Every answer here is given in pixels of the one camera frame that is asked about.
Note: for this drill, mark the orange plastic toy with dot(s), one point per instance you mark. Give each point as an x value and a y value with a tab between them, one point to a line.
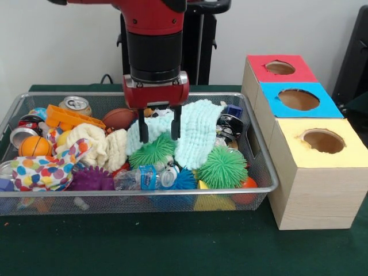
66	117

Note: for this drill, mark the small brown football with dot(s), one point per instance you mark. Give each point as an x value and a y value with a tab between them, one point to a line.
119	118

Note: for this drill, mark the purple spiky ball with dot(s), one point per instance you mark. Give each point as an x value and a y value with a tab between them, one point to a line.
91	179

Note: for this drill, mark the dark green tablecloth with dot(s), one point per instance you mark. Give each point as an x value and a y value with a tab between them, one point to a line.
172	247

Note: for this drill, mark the side table with green cloth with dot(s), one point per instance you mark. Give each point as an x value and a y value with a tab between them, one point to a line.
359	106

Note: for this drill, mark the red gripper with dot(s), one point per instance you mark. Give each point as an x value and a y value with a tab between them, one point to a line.
155	92

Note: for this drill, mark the silver soda can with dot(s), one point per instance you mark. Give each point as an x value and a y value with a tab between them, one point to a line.
75	104

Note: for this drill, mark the polka dot cloth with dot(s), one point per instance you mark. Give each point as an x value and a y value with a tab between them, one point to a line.
43	171

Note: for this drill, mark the green spiky ball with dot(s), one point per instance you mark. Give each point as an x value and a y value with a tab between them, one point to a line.
150	154
223	168

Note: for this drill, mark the mint green cloth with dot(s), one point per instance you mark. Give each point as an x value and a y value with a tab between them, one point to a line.
198	132

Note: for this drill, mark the cream cloth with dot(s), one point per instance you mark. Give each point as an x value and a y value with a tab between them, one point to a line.
86	141

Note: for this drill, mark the black upright panel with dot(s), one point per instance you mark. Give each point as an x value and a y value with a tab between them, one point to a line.
357	57

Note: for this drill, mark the small orange basketball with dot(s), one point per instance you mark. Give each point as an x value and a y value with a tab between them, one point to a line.
34	146

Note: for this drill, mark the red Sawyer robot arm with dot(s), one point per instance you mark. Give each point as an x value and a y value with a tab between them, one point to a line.
152	52

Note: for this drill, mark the wooden box with three holes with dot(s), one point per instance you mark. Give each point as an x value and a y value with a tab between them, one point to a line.
310	195

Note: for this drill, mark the clear plastic water bottle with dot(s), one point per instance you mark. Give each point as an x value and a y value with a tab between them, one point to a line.
144	177

